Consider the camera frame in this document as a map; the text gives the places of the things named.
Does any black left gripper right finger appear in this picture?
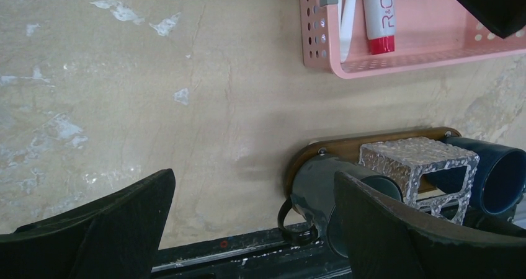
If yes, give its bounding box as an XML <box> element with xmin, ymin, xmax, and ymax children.
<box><xmin>334</xmin><ymin>172</ymin><xmax>525</xmax><ymax>278</ymax></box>

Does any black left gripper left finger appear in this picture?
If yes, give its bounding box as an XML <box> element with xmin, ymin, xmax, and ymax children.
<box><xmin>1</xmin><ymin>169</ymin><xmax>176</xmax><ymax>278</ymax></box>

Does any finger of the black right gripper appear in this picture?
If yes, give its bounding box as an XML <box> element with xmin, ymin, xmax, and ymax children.
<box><xmin>457</xmin><ymin>0</ymin><xmax>525</xmax><ymax>39</ymax></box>

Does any pink plastic basket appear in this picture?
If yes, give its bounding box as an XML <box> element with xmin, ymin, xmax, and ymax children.
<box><xmin>299</xmin><ymin>0</ymin><xmax>525</xmax><ymax>79</ymax></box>

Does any clear glass toothbrush holder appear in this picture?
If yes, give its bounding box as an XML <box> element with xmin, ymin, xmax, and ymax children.
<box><xmin>359</xmin><ymin>137</ymin><xmax>479</xmax><ymax>225</ymax></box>

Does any dark grey mug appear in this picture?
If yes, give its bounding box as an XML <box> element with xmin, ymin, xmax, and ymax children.
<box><xmin>278</xmin><ymin>154</ymin><xmax>403</xmax><ymax>258</ymax></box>

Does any oval wooden tray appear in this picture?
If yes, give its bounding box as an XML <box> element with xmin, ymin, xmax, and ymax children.
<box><xmin>282</xmin><ymin>126</ymin><xmax>461</xmax><ymax>197</ymax></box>

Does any red capped toothpaste tube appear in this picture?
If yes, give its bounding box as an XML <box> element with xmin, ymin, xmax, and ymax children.
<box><xmin>363</xmin><ymin>0</ymin><xmax>396</xmax><ymax>55</ymax></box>

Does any dark blue mug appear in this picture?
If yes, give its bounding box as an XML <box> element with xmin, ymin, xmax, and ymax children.
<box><xmin>424</xmin><ymin>136</ymin><xmax>525</xmax><ymax>215</ymax></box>

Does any black table front rail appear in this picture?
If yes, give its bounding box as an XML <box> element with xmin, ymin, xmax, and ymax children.
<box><xmin>151</xmin><ymin>223</ymin><xmax>354</xmax><ymax>278</ymax></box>

